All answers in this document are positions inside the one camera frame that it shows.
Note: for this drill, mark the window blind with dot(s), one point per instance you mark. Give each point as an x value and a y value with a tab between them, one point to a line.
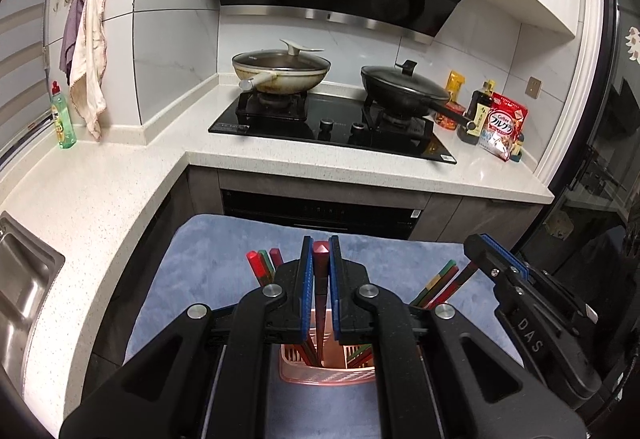
20	69

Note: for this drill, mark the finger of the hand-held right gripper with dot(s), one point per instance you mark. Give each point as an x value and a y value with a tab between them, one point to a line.
492	254

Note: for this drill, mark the stainless steel sink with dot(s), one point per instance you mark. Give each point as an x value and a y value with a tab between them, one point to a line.
20	279

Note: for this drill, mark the yellow seasoning packet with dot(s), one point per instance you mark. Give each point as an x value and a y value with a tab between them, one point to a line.
455	86

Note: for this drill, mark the beige wok with glass lid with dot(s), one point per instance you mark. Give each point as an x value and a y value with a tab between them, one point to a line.
285	69

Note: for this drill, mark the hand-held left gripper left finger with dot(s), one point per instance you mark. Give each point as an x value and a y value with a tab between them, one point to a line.
306	289

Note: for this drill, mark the black gas stove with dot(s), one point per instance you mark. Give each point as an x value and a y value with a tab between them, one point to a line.
330	129

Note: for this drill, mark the red and white cereal bag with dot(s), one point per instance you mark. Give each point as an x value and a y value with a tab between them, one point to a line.
502	129

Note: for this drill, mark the blue fleece mat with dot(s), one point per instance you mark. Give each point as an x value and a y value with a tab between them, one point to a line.
200	269

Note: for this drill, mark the black glass door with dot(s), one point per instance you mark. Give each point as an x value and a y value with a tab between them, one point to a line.
610	144

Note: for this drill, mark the pink perforated plastic basket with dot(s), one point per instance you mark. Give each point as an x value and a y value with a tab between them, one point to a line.
325	371

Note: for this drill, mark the black pan with lid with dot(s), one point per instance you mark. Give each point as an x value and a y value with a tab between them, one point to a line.
405	91

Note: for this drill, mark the cream hanging towel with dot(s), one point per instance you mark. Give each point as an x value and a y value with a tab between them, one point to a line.
90	59

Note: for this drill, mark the dark soy sauce bottle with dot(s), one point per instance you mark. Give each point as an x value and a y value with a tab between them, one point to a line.
475	114

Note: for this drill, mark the dark red chopstick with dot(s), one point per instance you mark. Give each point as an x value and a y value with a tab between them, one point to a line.
276	255
459	283

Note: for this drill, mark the black built-in appliance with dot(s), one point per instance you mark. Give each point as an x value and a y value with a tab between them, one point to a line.
320	209

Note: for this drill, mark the purple hanging cloth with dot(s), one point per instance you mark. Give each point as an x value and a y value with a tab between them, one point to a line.
72	34

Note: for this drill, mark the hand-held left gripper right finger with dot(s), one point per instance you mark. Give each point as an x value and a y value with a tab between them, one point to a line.
336	289

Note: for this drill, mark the green dish soap bottle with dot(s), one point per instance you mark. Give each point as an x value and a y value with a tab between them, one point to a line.
62	119

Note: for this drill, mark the green chopstick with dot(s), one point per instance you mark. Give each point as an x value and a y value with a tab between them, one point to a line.
265	266

